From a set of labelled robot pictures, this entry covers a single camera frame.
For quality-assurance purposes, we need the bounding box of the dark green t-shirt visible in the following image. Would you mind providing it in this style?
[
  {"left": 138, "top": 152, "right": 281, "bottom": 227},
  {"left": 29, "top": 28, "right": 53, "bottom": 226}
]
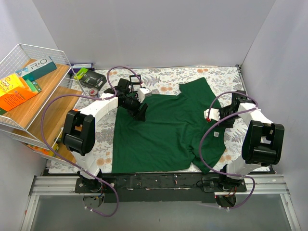
[{"left": 112, "top": 77, "right": 226, "bottom": 174}]

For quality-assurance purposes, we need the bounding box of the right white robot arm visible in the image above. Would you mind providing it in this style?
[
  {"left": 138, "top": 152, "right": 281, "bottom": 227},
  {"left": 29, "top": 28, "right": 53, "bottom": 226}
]
[{"left": 218, "top": 90, "right": 284, "bottom": 191}]

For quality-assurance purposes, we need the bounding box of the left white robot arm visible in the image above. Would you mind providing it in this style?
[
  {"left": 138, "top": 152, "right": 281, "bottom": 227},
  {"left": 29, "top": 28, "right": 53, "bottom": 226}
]
[{"left": 62, "top": 78, "right": 152, "bottom": 193}]

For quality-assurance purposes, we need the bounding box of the floral patterned table mat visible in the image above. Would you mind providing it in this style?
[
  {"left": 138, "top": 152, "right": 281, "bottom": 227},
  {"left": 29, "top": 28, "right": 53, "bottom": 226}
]
[{"left": 49, "top": 66, "right": 270, "bottom": 174}]

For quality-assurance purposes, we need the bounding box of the red topped drink can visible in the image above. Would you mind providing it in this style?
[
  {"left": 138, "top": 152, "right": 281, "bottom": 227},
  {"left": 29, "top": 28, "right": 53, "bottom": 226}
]
[{"left": 89, "top": 88, "right": 99, "bottom": 98}]

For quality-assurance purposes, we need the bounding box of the black green product box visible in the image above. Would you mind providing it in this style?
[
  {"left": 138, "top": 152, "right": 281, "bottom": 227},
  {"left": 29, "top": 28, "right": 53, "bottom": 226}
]
[{"left": 74, "top": 68, "right": 107, "bottom": 90}]

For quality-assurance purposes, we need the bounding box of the purple white flat box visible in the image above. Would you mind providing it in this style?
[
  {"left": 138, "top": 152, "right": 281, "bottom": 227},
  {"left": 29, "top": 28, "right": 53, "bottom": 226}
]
[{"left": 72, "top": 63, "right": 94, "bottom": 69}]

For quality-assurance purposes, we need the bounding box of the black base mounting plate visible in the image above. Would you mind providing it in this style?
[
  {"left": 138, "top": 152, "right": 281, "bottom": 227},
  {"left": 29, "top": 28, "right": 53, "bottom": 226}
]
[{"left": 75, "top": 173, "right": 247, "bottom": 203}]

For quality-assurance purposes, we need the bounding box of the teal R+O box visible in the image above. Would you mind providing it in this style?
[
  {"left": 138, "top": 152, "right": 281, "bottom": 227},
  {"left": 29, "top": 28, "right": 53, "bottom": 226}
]
[{"left": 15, "top": 56, "right": 57, "bottom": 81}]

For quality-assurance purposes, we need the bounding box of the green sponge pack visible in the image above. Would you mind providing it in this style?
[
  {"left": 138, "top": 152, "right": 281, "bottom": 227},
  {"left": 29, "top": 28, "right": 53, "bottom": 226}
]
[{"left": 25, "top": 79, "right": 42, "bottom": 94}]

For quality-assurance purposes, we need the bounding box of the orange yellow sponge pack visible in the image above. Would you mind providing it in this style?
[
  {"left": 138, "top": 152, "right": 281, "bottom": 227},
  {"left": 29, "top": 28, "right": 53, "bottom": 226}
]
[{"left": 0, "top": 73, "right": 37, "bottom": 115}]

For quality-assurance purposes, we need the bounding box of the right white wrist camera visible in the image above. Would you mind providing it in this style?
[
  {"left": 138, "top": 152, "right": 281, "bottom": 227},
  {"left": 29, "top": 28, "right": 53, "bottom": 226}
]
[{"left": 204, "top": 108, "right": 220, "bottom": 122}]

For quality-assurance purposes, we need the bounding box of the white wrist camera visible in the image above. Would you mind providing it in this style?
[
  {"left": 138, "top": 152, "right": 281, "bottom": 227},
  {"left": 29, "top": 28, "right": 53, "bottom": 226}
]
[
  {"left": 137, "top": 88, "right": 152, "bottom": 103},
  {"left": 204, "top": 108, "right": 220, "bottom": 122}
]

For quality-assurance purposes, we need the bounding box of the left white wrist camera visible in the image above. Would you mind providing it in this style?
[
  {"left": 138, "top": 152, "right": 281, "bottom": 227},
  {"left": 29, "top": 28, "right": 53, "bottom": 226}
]
[{"left": 137, "top": 88, "right": 152, "bottom": 103}]

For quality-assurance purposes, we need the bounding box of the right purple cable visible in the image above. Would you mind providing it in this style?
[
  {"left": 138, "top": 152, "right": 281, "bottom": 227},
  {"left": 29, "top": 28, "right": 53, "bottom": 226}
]
[{"left": 199, "top": 91, "right": 259, "bottom": 209}]

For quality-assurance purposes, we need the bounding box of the purple cable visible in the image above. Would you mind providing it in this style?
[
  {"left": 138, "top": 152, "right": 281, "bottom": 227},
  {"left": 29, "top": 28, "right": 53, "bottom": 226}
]
[
  {"left": 199, "top": 91, "right": 259, "bottom": 209},
  {"left": 40, "top": 66, "right": 144, "bottom": 218}
]

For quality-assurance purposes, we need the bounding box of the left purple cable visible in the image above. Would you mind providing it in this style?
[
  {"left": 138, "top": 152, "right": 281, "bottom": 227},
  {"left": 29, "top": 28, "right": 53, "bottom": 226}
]
[{"left": 40, "top": 66, "right": 144, "bottom": 218}]

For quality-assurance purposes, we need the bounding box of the aluminium frame rail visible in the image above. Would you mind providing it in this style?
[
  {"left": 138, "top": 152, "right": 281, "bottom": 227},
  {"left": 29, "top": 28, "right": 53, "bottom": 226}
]
[{"left": 21, "top": 173, "right": 300, "bottom": 231}]

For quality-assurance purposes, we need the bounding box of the white wire shelf rack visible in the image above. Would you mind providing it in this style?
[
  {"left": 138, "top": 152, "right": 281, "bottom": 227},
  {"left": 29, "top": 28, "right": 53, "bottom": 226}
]
[{"left": 0, "top": 44, "right": 85, "bottom": 149}]

